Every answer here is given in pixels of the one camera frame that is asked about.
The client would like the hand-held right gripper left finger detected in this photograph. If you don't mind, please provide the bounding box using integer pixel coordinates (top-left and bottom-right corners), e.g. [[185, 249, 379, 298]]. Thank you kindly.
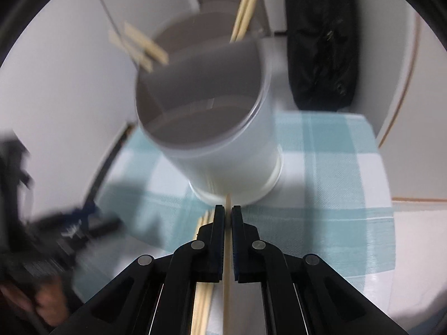
[[52, 204, 226, 335]]

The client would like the black backpack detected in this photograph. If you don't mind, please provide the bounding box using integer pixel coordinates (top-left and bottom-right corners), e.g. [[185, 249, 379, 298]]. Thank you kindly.
[[281, 0, 360, 112]]

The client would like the teal checked tablecloth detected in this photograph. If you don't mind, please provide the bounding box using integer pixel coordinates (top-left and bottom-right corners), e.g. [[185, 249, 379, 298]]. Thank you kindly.
[[75, 112, 397, 335]]

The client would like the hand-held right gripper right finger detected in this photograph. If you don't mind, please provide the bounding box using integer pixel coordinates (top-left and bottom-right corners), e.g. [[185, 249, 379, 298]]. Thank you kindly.
[[230, 205, 409, 335]]

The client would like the pile of wooden chopsticks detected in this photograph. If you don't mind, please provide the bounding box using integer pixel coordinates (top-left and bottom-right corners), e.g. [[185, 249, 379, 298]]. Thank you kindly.
[[191, 211, 213, 335]]

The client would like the white cylindrical utensil holder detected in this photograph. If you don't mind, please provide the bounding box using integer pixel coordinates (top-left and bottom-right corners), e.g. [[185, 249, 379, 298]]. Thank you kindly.
[[134, 10, 284, 206]]

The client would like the person's left hand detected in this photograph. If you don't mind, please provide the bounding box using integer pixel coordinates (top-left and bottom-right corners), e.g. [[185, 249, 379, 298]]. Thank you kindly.
[[0, 275, 68, 328]]

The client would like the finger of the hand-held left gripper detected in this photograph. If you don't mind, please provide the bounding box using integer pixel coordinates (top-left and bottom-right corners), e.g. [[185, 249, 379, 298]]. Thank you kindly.
[[61, 205, 123, 249]]

